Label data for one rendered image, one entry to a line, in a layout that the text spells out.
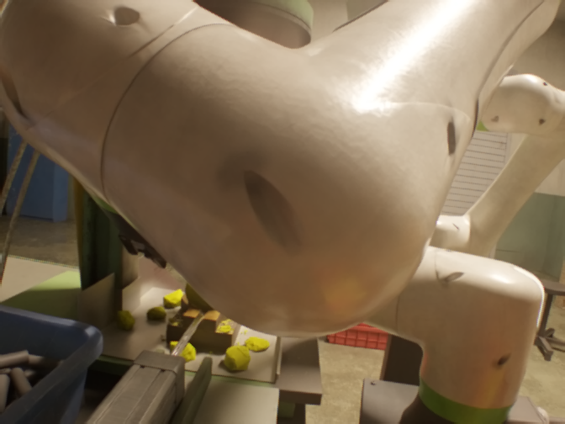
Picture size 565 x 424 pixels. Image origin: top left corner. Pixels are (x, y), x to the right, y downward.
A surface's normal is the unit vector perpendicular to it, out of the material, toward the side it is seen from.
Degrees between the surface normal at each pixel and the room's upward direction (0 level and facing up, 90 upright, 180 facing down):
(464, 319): 89
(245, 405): 0
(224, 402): 0
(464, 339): 90
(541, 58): 90
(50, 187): 90
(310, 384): 0
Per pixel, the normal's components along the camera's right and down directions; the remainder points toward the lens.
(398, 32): 0.07, -0.63
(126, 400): 0.11, -0.99
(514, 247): -0.05, 0.12
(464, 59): 0.53, -0.20
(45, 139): -0.50, 0.56
